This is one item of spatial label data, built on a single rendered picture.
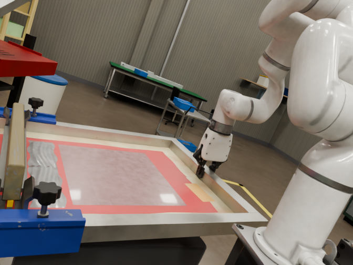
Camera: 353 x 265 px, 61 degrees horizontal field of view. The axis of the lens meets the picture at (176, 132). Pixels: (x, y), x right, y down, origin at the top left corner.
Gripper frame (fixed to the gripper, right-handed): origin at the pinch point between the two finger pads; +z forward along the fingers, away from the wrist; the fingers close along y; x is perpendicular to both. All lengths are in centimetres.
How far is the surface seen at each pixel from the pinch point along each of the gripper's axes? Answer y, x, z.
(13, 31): -70, 588, 20
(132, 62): 213, 714, 30
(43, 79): -30, 299, 40
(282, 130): 729, 595, 111
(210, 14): 396, 698, -153
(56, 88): -13, 304, 48
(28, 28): -46, 587, 7
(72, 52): 66, 757, 48
